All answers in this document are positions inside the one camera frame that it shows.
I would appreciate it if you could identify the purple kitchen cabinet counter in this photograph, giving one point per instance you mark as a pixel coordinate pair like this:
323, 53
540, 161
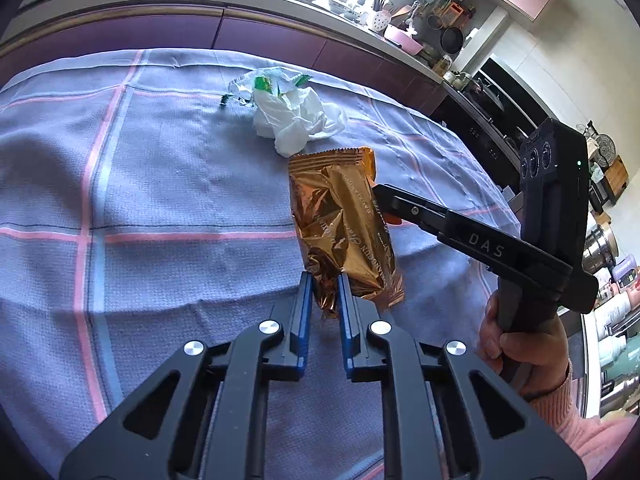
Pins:
285, 30

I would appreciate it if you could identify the pink container on counter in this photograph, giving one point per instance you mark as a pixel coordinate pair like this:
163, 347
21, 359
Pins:
402, 39

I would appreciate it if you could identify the black frying pan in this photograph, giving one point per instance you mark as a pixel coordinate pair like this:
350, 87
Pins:
452, 40

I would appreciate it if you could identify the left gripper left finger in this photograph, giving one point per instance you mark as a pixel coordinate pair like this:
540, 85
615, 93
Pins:
300, 324

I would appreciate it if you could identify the crumpled white plastic bag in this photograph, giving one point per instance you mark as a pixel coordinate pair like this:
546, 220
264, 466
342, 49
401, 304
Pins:
286, 109

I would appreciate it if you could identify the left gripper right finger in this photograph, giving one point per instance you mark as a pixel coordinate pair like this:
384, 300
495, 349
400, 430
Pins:
351, 332

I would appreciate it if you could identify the white polka dot utensil holder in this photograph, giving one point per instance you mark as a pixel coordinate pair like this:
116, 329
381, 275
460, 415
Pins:
377, 21

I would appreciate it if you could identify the gold foil snack wrapper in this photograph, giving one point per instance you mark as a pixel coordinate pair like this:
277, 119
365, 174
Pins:
341, 229

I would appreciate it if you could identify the person's right hand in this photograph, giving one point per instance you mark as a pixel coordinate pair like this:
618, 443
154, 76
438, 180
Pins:
546, 352

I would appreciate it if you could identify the blue checked tablecloth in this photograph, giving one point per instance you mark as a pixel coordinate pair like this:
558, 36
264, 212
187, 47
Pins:
137, 214

